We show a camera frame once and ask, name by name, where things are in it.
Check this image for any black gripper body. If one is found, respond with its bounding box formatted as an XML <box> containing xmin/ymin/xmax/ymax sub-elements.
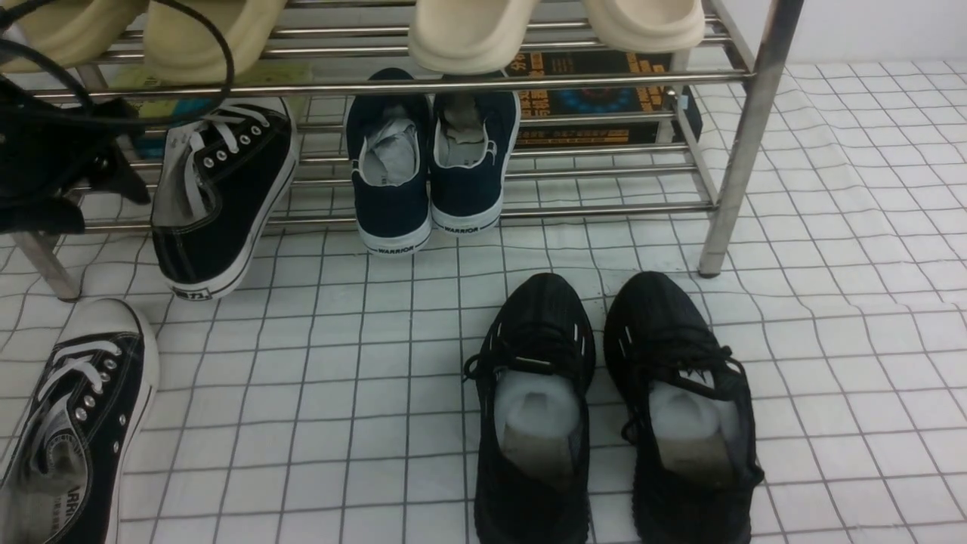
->
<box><xmin>1</xmin><ymin>79</ymin><xmax>150</xmax><ymax>234</ymax></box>

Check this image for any black canvas sneaker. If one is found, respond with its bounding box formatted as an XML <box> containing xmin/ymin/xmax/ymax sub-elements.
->
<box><xmin>2</xmin><ymin>298</ymin><xmax>160</xmax><ymax>543</ymax></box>
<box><xmin>150</xmin><ymin>97</ymin><xmax>301</xmax><ymax>301</ymax></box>

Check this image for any silver metal shoe rack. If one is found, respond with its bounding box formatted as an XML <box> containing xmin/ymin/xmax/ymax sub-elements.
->
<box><xmin>11</xmin><ymin>1</ymin><xmax>804</xmax><ymax>302</ymax></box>

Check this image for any beige slipper far left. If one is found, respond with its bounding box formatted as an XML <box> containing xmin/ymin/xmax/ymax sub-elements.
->
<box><xmin>3</xmin><ymin>1</ymin><xmax>148</xmax><ymax>69</ymax></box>

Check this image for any beige slipper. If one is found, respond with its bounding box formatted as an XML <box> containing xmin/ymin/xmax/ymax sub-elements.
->
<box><xmin>3</xmin><ymin>1</ymin><xmax>148</xmax><ymax>69</ymax></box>
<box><xmin>143</xmin><ymin>1</ymin><xmax>287</xmax><ymax>84</ymax></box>

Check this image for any green blue flat box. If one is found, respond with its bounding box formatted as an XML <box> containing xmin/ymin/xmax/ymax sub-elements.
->
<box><xmin>110</xmin><ymin>60</ymin><xmax>314</xmax><ymax>159</ymax></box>

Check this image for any navy slip-on shoe left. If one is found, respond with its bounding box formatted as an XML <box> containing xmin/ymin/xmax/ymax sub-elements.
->
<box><xmin>343</xmin><ymin>93</ymin><xmax>432</xmax><ymax>257</ymax></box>

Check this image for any navy slip-on shoe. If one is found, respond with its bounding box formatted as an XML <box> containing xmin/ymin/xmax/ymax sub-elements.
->
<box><xmin>428</xmin><ymin>89</ymin><xmax>521</xmax><ymax>236</ymax></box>
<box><xmin>343</xmin><ymin>93</ymin><xmax>432</xmax><ymax>257</ymax></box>

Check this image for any white grid-pattern floor cloth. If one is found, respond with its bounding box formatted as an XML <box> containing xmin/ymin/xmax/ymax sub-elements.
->
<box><xmin>0</xmin><ymin>60</ymin><xmax>967</xmax><ymax>544</ymax></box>

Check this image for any cream slipper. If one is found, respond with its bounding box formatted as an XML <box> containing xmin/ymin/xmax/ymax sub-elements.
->
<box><xmin>408</xmin><ymin>1</ymin><xmax>539</xmax><ymax>75</ymax></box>
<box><xmin>583</xmin><ymin>1</ymin><xmax>706</xmax><ymax>53</ymax></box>

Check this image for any navy slip-on shoe right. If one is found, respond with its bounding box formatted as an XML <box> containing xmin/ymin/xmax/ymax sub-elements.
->
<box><xmin>428</xmin><ymin>89</ymin><xmax>521</xmax><ymax>236</ymax></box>

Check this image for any black knit sneaker left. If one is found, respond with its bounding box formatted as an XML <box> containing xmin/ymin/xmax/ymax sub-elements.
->
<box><xmin>464</xmin><ymin>273</ymin><xmax>595</xmax><ymax>543</ymax></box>

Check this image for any black knit sneaker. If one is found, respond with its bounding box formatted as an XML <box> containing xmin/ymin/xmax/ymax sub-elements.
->
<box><xmin>602</xmin><ymin>271</ymin><xmax>765</xmax><ymax>543</ymax></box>
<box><xmin>464</xmin><ymin>273</ymin><xmax>595</xmax><ymax>543</ymax></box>

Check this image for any cream slipper far right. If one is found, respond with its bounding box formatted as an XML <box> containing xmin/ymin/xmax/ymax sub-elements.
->
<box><xmin>583</xmin><ymin>1</ymin><xmax>706</xmax><ymax>53</ymax></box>

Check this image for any black orange printed box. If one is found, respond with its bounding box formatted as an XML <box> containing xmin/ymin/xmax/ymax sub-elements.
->
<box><xmin>505</xmin><ymin>51</ymin><xmax>672</xmax><ymax>149</ymax></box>

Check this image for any black knit sneaker right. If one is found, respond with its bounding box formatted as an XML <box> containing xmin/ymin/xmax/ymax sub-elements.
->
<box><xmin>602</xmin><ymin>271</ymin><xmax>765</xmax><ymax>543</ymax></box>

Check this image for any black cable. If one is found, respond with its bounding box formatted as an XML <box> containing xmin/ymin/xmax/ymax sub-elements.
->
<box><xmin>0</xmin><ymin>0</ymin><xmax>236</xmax><ymax>129</ymax></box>

